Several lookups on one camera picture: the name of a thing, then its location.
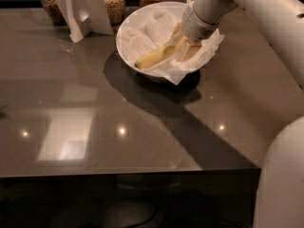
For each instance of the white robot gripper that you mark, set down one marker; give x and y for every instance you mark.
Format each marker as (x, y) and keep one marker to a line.
(197, 26)

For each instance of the yellow banana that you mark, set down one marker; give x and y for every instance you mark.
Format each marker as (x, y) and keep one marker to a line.
(155, 56)

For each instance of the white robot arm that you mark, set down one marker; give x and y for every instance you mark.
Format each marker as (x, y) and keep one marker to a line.
(280, 193)

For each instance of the white bowl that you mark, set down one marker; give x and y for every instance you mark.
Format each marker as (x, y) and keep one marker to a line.
(139, 16)

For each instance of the white paper napkin liner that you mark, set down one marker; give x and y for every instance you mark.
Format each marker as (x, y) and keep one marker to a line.
(142, 32)

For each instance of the glass jar of beige grains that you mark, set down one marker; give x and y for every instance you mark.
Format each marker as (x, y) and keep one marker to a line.
(115, 10)

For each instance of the white folded paper card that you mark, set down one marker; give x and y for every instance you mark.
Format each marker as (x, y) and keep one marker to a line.
(85, 16)

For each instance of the glass jar of brown grains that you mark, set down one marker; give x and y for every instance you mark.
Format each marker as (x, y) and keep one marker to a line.
(53, 12)

